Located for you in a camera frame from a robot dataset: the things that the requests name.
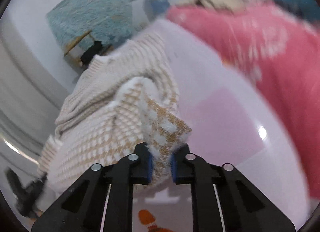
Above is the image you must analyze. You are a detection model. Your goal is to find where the white curtain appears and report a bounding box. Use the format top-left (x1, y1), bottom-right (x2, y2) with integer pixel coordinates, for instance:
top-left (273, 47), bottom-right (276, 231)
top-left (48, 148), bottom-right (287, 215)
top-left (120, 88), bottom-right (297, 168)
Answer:
top-left (1, 17), bottom-right (69, 157)

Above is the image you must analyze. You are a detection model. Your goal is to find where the turquoise patterned wall cloth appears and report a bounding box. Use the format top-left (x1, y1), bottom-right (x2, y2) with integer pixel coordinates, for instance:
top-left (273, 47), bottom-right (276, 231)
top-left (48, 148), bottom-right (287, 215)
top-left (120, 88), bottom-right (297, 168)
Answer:
top-left (47, 0), bottom-right (135, 48)

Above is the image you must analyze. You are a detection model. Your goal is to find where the water dispenser with blue bottle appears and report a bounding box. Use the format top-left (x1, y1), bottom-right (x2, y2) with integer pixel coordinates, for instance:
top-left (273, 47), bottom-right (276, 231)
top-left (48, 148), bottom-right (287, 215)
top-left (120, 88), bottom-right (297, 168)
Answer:
top-left (143, 0), bottom-right (170, 21)

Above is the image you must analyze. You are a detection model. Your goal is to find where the beige white houndstooth coat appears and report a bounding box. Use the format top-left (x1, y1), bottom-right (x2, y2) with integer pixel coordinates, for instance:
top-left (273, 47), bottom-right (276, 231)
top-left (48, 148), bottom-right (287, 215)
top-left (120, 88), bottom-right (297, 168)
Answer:
top-left (38, 32), bottom-right (191, 193)

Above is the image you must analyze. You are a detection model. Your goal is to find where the pink floral blanket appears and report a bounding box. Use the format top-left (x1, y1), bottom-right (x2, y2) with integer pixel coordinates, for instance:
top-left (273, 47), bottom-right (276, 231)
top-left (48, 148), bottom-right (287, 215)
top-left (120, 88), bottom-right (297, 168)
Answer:
top-left (167, 3), bottom-right (319, 198)

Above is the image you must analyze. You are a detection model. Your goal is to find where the lilac bed sheet mattress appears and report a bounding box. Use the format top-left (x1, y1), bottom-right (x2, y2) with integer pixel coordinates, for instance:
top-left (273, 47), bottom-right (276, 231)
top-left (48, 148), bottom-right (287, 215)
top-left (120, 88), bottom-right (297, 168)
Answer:
top-left (139, 19), bottom-right (310, 231)

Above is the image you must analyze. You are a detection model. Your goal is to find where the wooden armchair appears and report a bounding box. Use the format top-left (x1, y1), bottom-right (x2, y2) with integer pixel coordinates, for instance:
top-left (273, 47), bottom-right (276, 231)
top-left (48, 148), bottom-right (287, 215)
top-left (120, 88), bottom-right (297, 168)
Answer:
top-left (64, 29), bottom-right (114, 70)

